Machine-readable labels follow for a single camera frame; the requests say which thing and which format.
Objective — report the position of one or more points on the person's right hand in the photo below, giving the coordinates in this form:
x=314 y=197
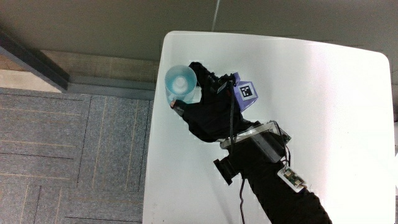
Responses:
x=211 y=115

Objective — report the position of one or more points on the clear blue plastic cup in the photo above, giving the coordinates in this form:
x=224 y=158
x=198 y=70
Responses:
x=180 y=82

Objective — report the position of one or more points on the person's right forearm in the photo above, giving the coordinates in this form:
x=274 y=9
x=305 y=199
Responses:
x=286 y=202

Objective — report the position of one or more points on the grey metal floor threshold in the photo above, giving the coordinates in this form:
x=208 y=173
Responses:
x=112 y=88

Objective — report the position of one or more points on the small white circuit board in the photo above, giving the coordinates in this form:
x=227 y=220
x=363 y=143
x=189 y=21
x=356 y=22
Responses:
x=292 y=179

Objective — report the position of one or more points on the black wrist sensor mount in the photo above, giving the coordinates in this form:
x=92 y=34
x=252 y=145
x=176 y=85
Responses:
x=264 y=144

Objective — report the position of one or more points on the dark door frame rail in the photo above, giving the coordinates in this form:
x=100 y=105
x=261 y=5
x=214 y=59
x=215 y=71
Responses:
x=34 y=62

